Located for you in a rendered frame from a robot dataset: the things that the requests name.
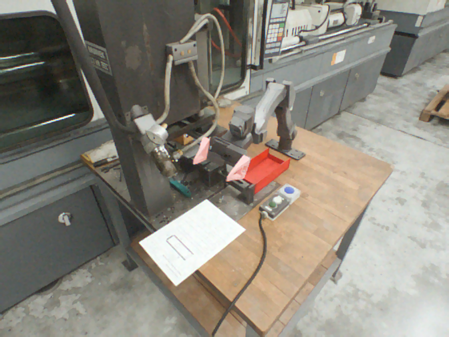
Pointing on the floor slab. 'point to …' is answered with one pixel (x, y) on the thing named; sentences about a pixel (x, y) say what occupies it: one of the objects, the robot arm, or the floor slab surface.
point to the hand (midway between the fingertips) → (211, 168)
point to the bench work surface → (301, 140)
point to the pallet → (437, 105)
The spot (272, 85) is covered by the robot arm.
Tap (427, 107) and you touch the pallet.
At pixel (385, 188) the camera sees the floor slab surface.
